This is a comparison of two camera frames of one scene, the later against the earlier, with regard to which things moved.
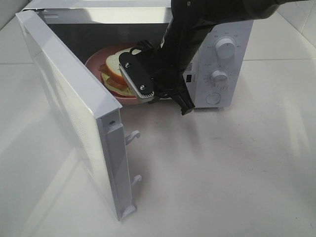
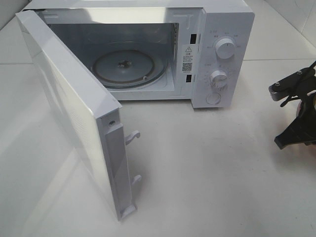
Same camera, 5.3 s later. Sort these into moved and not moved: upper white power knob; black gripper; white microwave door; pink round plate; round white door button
Moved: black gripper; pink round plate
Not moved: white microwave door; round white door button; upper white power knob
